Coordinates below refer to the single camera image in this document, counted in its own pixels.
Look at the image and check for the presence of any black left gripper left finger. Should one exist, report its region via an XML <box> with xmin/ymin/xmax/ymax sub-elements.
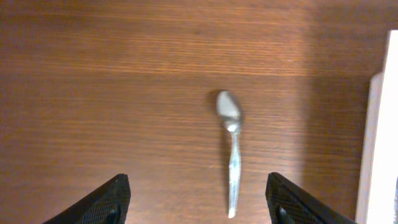
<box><xmin>45</xmin><ymin>174</ymin><xmax>131</xmax><ymax>224</ymax></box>

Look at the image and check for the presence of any white plastic cutlery tray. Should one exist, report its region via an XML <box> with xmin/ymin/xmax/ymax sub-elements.
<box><xmin>355</xmin><ymin>30</ymin><xmax>397</xmax><ymax>224</ymax></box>

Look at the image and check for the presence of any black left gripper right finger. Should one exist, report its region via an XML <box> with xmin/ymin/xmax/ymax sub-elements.
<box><xmin>265</xmin><ymin>172</ymin><xmax>355</xmax><ymax>224</ymax></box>

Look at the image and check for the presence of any small bent spoon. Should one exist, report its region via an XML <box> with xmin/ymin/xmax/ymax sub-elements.
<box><xmin>216</xmin><ymin>90</ymin><xmax>243</xmax><ymax>219</ymax></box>

